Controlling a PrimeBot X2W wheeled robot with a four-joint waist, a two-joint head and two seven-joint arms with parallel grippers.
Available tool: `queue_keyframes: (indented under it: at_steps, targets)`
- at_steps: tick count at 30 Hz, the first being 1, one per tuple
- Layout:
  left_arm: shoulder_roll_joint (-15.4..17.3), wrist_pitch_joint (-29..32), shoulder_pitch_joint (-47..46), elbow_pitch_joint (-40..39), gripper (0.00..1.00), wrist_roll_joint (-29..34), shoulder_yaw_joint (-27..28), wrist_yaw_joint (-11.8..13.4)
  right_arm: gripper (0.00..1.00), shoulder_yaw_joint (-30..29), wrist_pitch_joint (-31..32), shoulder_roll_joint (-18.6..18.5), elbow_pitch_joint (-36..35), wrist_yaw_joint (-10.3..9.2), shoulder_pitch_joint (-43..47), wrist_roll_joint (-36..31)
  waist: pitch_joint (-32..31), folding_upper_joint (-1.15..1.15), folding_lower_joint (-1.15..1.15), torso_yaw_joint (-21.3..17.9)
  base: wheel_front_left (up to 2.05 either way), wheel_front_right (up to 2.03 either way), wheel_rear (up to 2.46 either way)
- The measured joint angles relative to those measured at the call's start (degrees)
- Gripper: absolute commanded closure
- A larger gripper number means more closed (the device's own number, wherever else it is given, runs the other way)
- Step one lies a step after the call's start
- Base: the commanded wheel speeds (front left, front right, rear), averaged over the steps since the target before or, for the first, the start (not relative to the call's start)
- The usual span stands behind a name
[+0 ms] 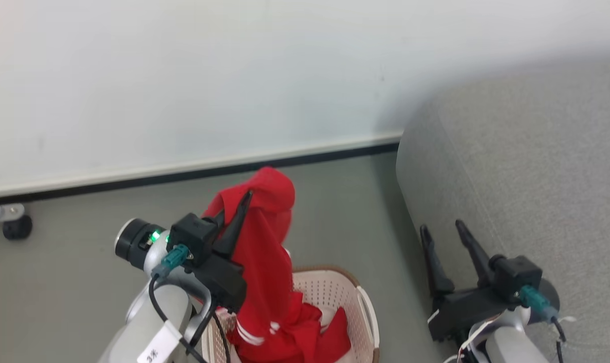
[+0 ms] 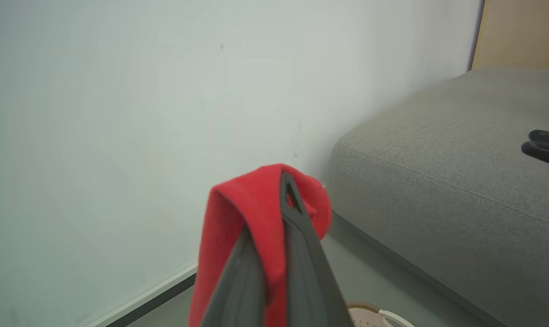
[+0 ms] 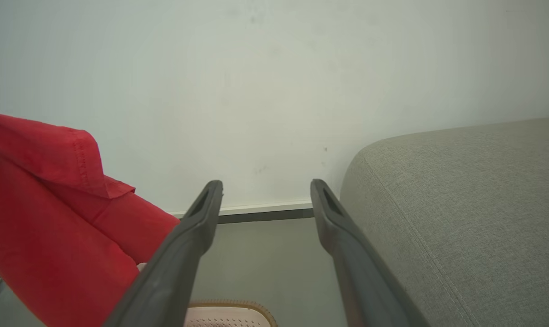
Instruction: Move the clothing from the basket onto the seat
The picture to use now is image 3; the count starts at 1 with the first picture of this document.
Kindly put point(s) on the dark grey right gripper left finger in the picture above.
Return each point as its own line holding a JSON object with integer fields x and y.
{"x": 174, "y": 263}

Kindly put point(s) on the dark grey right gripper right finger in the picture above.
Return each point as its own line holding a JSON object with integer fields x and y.
{"x": 360, "y": 272}

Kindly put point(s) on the red garment with white trim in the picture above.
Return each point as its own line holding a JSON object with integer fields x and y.
{"x": 47, "y": 218}

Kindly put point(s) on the cream perforated laundry basket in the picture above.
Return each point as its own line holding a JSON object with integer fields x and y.
{"x": 229, "y": 315}

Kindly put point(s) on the white and black baseboard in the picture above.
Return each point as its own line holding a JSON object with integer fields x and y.
{"x": 265, "y": 212}

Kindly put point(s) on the grey fabric sofa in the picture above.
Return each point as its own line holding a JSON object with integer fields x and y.
{"x": 474, "y": 218}

